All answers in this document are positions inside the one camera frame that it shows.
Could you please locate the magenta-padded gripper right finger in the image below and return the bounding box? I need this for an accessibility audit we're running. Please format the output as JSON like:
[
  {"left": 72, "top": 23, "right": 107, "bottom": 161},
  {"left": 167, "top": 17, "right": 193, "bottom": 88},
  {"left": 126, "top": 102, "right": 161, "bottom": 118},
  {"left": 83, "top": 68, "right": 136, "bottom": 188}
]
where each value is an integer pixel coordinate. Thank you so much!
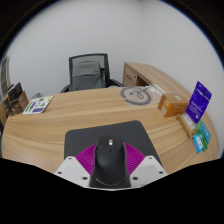
[{"left": 123, "top": 141, "right": 168, "bottom": 188}]

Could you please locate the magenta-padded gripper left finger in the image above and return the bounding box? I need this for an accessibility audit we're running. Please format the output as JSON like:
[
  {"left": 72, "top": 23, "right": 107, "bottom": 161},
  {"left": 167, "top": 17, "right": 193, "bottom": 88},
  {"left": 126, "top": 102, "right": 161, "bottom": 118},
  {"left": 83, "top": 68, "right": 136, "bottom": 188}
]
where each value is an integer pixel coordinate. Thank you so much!
[{"left": 53, "top": 142, "right": 99, "bottom": 188}]

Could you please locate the black computer mouse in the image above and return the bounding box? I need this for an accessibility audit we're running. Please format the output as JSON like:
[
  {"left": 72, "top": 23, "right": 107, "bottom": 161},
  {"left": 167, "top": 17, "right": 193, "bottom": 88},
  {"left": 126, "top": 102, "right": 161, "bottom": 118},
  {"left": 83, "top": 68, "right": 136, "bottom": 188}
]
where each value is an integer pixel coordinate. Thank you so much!
[{"left": 90, "top": 134, "right": 131, "bottom": 188}]

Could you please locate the dark grey mouse pad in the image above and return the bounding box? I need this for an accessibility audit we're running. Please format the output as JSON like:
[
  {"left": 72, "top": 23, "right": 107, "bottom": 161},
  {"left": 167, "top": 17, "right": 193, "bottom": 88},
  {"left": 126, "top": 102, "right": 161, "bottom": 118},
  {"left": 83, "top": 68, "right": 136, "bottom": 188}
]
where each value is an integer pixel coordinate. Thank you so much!
[{"left": 63, "top": 120, "right": 163, "bottom": 168}]

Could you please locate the small yellow box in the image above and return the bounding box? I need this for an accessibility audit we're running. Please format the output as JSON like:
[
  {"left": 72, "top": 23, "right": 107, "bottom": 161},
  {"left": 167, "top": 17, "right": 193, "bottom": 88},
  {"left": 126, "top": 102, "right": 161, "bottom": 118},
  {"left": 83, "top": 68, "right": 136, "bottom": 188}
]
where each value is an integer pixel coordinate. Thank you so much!
[{"left": 176, "top": 113, "right": 198, "bottom": 138}]

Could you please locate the blue package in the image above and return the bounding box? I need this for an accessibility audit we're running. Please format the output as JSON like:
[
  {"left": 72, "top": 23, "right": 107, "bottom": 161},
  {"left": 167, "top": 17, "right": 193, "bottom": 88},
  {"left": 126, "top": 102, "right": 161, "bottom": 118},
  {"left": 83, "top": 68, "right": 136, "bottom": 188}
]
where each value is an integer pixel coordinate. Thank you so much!
[{"left": 192, "top": 133, "right": 205, "bottom": 154}]

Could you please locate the orange cardboard box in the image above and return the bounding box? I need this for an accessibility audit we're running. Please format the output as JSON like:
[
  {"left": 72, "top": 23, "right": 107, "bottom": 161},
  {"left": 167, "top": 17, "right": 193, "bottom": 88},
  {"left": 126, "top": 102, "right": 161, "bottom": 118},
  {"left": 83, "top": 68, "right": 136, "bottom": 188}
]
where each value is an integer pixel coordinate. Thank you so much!
[{"left": 157, "top": 92, "right": 190, "bottom": 118}]

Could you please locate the green package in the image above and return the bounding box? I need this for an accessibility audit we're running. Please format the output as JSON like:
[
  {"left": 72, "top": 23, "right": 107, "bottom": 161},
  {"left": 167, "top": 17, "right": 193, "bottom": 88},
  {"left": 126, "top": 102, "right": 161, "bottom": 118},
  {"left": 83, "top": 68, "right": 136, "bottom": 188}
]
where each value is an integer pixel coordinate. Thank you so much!
[{"left": 195, "top": 119, "right": 212, "bottom": 148}]

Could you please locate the grey backpack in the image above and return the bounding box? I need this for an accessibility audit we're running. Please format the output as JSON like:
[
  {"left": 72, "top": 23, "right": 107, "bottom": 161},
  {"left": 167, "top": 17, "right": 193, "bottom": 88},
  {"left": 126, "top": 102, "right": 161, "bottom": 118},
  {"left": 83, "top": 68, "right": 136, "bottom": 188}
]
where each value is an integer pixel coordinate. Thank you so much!
[{"left": 70, "top": 60, "right": 107, "bottom": 92}]

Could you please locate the purple card package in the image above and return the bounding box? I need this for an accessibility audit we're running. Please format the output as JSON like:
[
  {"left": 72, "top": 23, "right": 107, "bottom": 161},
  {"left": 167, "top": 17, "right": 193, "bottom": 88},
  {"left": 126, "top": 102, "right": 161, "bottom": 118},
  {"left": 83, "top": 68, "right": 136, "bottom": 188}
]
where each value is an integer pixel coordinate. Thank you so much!
[{"left": 185, "top": 80, "right": 213, "bottom": 125}]

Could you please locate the wooden side desk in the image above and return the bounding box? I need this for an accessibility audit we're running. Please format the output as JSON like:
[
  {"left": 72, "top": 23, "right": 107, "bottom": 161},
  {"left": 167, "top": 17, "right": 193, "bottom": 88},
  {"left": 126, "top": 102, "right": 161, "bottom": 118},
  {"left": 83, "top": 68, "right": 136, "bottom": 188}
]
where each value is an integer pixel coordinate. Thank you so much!
[{"left": 122, "top": 61, "right": 188, "bottom": 98}]

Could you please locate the open black cardboard box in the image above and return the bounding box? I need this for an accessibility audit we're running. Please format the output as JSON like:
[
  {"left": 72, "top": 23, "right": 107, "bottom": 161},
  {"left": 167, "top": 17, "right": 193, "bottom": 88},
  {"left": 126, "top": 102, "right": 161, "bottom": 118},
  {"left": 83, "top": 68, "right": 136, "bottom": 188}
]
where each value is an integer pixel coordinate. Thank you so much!
[{"left": 6, "top": 82, "right": 24, "bottom": 103}]

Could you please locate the wooden shelf unit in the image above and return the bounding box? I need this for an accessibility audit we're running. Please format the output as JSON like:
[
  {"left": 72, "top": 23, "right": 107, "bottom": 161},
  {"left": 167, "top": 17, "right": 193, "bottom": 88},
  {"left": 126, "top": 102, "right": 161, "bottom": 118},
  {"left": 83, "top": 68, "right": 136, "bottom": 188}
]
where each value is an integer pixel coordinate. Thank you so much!
[{"left": 0, "top": 55, "right": 12, "bottom": 98}]

